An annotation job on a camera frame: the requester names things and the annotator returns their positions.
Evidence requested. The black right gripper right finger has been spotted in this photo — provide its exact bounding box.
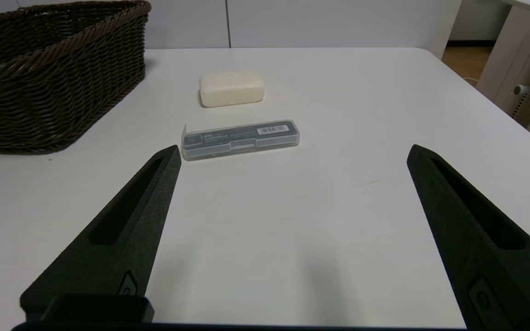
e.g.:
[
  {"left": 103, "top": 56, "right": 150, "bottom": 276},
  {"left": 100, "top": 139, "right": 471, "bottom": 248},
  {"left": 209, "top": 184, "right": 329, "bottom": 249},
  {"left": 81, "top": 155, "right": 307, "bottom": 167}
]
[{"left": 407, "top": 144, "right": 530, "bottom": 329}]

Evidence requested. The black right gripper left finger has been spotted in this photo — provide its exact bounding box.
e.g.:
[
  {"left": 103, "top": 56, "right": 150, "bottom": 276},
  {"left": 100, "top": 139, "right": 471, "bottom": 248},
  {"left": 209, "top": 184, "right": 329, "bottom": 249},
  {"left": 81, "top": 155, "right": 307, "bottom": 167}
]
[{"left": 20, "top": 145, "right": 182, "bottom": 321}]

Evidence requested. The brown wicker basket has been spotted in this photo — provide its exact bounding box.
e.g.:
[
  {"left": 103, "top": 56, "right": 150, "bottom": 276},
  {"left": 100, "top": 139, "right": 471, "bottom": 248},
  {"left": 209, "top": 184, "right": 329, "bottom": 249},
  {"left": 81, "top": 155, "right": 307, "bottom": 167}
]
[{"left": 0, "top": 0, "right": 152, "bottom": 154}]

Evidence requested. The clear plastic case with barcode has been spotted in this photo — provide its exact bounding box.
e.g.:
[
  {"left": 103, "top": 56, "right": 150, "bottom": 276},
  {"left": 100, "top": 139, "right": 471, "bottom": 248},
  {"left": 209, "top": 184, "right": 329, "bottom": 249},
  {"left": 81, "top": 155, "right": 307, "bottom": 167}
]
[{"left": 181, "top": 120, "right": 301, "bottom": 161}]

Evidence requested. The cream soap bar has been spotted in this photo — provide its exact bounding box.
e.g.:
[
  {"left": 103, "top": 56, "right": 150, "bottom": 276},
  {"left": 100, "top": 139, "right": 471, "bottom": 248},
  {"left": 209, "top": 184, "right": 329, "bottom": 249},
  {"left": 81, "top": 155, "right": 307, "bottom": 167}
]
[{"left": 199, "top": 70, "right": 265, "bottom": 108}]

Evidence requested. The white adjustable desk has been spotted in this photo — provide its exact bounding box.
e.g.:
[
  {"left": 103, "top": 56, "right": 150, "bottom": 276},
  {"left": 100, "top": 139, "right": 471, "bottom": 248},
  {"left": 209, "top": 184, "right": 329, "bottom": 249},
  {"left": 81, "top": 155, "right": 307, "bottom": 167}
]
[{"left": 476, "top": 0, "right": 530, "bottom": 152}]

